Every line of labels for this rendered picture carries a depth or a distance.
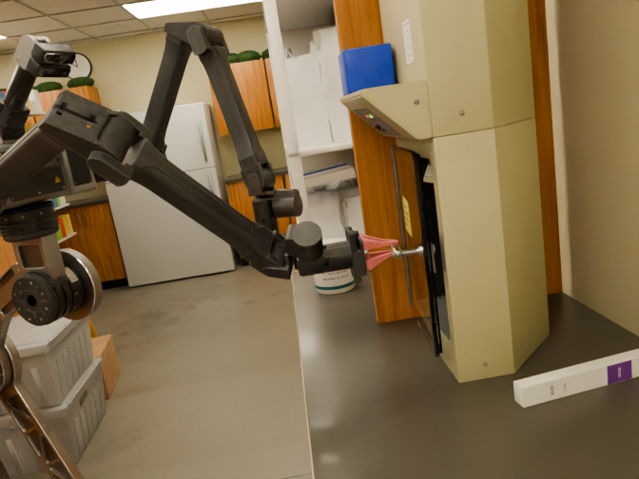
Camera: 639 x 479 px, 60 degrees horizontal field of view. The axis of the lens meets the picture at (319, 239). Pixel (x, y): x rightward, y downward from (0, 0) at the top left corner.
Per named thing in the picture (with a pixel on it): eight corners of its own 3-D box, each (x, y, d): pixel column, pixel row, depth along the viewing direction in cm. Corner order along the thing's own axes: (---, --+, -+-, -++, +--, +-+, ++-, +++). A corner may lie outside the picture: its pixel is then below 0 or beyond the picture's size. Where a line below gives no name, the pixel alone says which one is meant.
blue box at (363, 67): (387, 90, 125) (381, 48, 123) (396, 87, 115) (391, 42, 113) (342, 97, 124) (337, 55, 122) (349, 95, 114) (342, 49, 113)
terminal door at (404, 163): (415, 307, 136) (395, 143, 127) (440, 360, 106) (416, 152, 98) (411, 307, 136) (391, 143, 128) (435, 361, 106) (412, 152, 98)
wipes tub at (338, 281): (353, 278, 184) (346, 235, 181) (358, 290, 171) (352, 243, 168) (314, 285, 183) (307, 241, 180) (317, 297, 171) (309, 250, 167)
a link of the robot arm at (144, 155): (105, 118, 94) (79, 165, 89) (122, 104, 91) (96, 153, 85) (280, 245, 119) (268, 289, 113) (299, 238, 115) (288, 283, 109)
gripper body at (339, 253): (358, 231, 107) (319, 237, 107) (364, 280, 110) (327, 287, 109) (353, 225, 114) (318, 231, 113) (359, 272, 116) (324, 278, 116)
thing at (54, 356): (104, 355, 320) (90, 302, 313) (65, 408, 261) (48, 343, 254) (30, 368, 319) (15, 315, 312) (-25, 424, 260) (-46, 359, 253)
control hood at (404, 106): (394, 134, 128) (389, 90, 126) (433, 138, 96) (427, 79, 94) (345, 142, 128) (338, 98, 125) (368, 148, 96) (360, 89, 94)
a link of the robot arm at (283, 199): (261, 171, 147) (245, 174, 139) (300, 167, 142) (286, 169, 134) (267, 216, 149) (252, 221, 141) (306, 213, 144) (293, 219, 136)
